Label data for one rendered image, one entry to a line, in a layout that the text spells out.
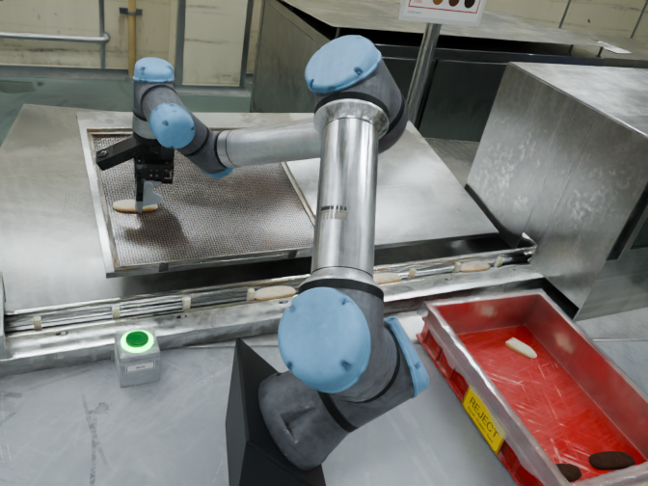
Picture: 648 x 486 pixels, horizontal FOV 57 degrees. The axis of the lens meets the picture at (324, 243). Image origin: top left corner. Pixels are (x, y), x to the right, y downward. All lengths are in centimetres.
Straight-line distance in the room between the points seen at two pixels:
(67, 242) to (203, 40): 332
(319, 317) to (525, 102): 110
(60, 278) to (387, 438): 77
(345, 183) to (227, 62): 399
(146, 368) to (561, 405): 83
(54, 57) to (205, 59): 108
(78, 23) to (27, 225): 335
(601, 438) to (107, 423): 93
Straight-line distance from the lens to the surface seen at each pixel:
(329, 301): 72
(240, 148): 117
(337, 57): 93
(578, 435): 132
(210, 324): 121
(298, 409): 87
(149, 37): 491
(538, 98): 166
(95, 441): 109
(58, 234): 154
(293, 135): 111
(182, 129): 114
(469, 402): 122
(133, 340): 111
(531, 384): 137
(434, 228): 164
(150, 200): 140
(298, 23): 336
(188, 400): 113
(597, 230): 153
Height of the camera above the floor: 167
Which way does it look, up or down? 33 degrees down
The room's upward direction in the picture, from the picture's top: 12 degrees clockwise
